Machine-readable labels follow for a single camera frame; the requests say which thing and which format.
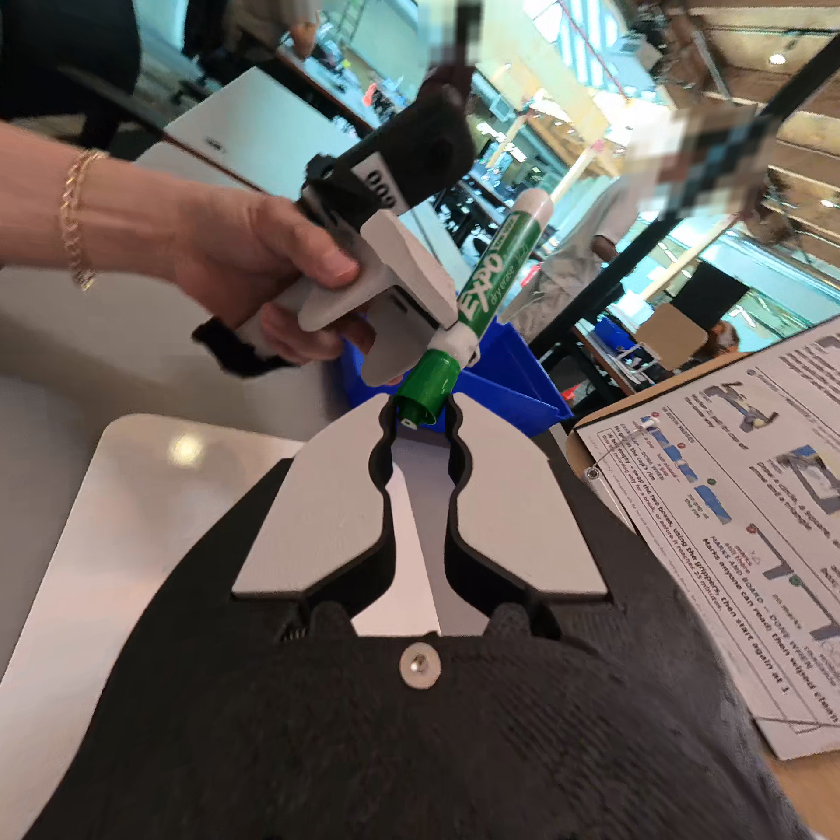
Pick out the white whiteboard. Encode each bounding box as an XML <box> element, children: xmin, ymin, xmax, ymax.
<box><xmin>0</xmin><ymin>413</ymin><xmax>442</xmax><ymax>836</ymax></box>

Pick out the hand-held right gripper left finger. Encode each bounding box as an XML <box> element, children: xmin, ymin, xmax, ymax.
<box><xmin>231</xmin><ymin>394</ymin><xmax>400</xmax><ymax>619</ymax></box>

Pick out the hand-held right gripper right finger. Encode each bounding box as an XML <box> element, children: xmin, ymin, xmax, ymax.
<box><xmin>445</xmin><ymin>392</ymin><xmax>610</xmax><ymax>622</ymax></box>

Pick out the white paper sign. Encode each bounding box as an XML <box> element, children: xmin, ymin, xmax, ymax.
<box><xmin>577</xmin><ymin>322</ymin><xmax>840</xmax><ymax>762</ymax></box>

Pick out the black metal pole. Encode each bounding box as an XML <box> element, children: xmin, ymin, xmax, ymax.
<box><xmin>528</xmin><ymin>66</ymin><xmax>840</xmax><ymax>361</ymax></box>

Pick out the black monitor screen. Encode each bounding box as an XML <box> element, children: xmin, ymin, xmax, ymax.
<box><xmin>672</xmin><ymin>260</ymin><xmax>752</xmax><ymax>329</ymax></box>

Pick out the person's left hand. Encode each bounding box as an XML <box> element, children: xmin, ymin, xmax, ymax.
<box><xmin>174</xmin><ymin>185</ymin><xmax>378</xmax><ymax>366</ymax></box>

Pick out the blue plastic bin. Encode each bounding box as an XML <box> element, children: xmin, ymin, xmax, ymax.
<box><xmin>337</xmin><ymin>318</ymin><xmax>574</xmax><ymax>440</ymax></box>

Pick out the small blue bin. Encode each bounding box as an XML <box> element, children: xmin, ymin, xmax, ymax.
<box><xmin>593</xmin><ymin>314</ymin><xmax>639</xmax><ymax>361</ymax></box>

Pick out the wooden sign stand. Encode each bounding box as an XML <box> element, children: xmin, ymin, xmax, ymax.
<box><xmin>566</xmin><ymin>351</ymin><xmax>840</xmax><ymax>840</ymax></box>

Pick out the green dry-erase marker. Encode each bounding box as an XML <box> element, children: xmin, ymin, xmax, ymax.
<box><xmin>430</xmin><ymin>189</ymin><xmax>556</xmax><ymax>367</ymax></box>

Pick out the green marker cap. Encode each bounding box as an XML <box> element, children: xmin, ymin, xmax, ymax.
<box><xmin>392</xmin><ymin>349</ymin><xmax>464</xmax><ymax>429</ymax></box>

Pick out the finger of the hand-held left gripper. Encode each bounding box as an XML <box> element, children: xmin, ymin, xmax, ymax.
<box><xmin>360</xmin><ymin>210</ymin><xmax>460</xmax><ymax>330</ymax></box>
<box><xmin>360</xmin><ymin>306</ymin><xmax>437</xmax><ymax>389</ymax></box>

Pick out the person's left forearm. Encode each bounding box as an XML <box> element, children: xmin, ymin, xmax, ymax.
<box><xmin>0</xmin><ymin>120</ymin><xmax>193</xmax><ymax>298</ymax></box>

